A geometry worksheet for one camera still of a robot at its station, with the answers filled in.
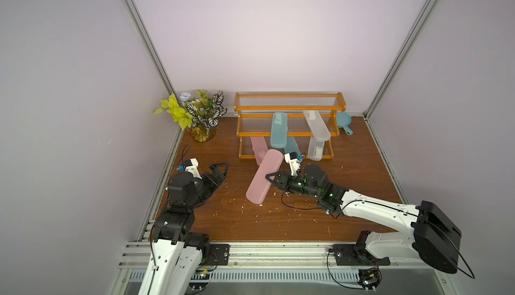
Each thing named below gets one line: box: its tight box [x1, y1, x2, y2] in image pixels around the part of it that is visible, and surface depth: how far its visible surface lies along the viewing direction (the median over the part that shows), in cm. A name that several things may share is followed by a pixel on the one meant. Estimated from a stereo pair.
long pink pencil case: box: [246, 148, 285, 205], surface depth 76 cm
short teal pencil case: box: [284, 136, 301, 156], surface depth 104 cm
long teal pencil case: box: [270, 111, 288, 149], surface depth 94 cm
